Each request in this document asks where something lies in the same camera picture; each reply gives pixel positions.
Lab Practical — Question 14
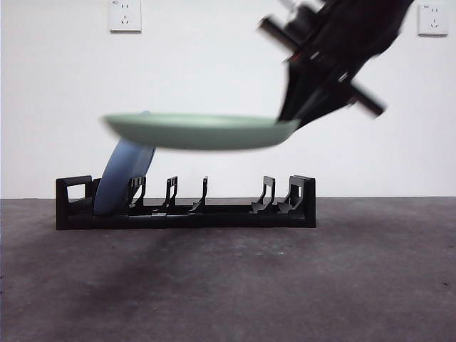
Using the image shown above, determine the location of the pale green round plate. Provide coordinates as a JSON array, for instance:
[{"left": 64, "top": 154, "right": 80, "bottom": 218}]
[{"left": 99, "top": 112, "right": 303, "bottom": 152}]

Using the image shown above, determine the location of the blue round plate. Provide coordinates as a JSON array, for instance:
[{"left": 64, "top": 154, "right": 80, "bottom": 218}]
[{"left": 94, "top": 110, "right": 157, "bottom": 217}]

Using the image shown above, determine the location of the black plastic plate rack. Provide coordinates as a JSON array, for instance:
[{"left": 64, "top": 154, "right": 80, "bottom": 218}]
[{"left": 55, "top": 174, "right": 317, "bottom": 231}]

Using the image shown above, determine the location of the white wall socket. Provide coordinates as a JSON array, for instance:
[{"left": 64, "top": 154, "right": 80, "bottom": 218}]
[
  {"left": 109, "top": 0, "right": 143, "bottom": 35},
  {"left": 418, "top": 3, "right": 449, "bottom": 37}
]

